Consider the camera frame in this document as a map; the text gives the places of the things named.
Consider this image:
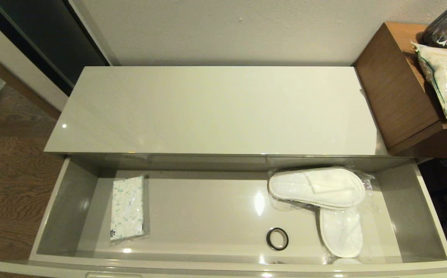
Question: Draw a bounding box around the white slippers pair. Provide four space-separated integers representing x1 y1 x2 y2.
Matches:
268 165 374 211

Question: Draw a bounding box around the grey glossy cabinet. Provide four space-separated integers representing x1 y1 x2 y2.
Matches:
44 66 419 172

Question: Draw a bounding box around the dark door panel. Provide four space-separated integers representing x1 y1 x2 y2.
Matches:
0 0 111 96

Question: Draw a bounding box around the brown wooden door trim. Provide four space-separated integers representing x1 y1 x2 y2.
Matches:
0 41 61 119

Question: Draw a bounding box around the brown wooden side cabinet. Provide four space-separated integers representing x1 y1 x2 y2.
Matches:
355 21 447 159

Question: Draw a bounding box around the grey cabinet drawer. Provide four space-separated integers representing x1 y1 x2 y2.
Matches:
0 154 447 278

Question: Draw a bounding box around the white blue tissue pack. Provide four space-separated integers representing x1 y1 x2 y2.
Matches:
109 175 150 246

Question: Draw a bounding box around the single white bagged slipper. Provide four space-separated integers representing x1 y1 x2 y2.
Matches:
319 207 364 258

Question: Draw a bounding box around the black tape roll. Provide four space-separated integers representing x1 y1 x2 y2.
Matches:
267 228 289 251

